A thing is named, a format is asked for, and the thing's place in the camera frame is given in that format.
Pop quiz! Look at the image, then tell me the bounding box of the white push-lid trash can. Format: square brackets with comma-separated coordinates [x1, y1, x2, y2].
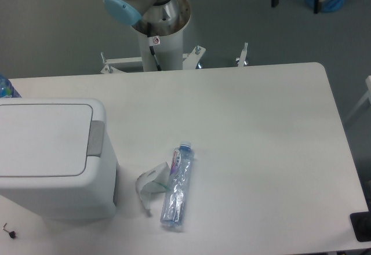
[1, 98, 118, 219]

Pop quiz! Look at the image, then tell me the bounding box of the crumpled white plastic wrapper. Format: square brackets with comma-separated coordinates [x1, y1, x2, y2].
[135, 162, 170, 217]

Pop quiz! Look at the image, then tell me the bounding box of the clear plastic water bottle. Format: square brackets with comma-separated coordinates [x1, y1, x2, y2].
[160, 141, 194, 229]

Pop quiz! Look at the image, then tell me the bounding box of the black device at table edge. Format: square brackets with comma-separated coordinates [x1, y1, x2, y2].
[350, 212, 370, 242]

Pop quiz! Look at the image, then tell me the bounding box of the blue water bottle at edge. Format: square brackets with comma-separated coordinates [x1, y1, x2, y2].
[0, 74, 21, 98]

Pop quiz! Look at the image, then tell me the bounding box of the small black metal clip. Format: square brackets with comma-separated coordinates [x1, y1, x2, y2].
[2, 223, 17, 239]

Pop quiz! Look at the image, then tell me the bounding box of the white frame at right edge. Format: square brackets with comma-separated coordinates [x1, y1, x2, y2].
[344, 75, 370, 128]

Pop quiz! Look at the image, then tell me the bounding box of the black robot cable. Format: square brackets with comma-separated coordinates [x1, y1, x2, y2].
[146, 22, 162, 72]

